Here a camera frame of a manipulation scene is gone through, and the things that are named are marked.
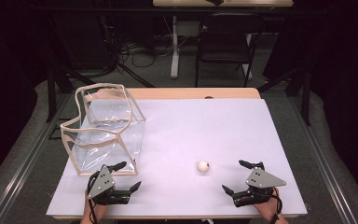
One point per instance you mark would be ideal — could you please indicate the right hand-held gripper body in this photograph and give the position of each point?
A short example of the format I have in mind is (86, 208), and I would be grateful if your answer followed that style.
(261, 179)

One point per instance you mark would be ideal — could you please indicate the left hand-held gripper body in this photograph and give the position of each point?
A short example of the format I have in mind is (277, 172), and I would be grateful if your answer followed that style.
(102, 183)

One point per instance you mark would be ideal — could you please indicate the clear bag with beige trim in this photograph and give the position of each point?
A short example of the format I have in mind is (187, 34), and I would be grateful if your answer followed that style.
(112, 146)

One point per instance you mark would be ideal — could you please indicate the small white ball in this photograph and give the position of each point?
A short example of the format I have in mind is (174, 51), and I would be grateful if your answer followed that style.
(203, 166)

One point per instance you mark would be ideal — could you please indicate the person's left hand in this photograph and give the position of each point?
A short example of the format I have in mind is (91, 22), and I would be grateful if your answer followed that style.
(98, 210)

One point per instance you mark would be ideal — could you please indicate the person's right hand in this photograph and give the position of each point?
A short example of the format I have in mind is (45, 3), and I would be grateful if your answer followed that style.
(268, 207)

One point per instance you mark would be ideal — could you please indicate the white table mat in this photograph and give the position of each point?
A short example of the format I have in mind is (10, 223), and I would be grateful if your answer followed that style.
(199, 130)

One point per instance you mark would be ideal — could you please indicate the black metal stand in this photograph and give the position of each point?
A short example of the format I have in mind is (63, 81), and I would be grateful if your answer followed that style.
(51, 93)
(306, 96)

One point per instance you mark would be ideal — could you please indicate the wooden table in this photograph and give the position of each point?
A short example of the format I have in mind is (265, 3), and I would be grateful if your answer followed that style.
(183, 92)

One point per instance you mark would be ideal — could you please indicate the black folding chair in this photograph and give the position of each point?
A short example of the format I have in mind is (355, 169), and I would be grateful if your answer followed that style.
(227, 40)

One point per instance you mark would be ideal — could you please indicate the light desk with white legs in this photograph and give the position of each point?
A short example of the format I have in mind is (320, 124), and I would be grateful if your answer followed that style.
(230, 3)

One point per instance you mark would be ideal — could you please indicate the black object on desk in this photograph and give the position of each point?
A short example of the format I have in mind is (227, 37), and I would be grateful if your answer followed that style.
(215, 1)

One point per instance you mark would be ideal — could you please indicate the aluminium floor rail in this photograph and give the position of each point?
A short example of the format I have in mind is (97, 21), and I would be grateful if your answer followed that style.
(28, 161)
(323, 161)

